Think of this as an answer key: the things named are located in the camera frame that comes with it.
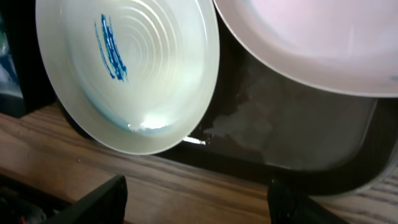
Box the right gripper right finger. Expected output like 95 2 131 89
267 179 348 224

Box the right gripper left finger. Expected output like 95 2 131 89
42 175 127 224

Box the white plate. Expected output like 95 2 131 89
35 0 220 155
215 0 397 98

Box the dark brown serving tray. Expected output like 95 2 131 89
55 12 398 197

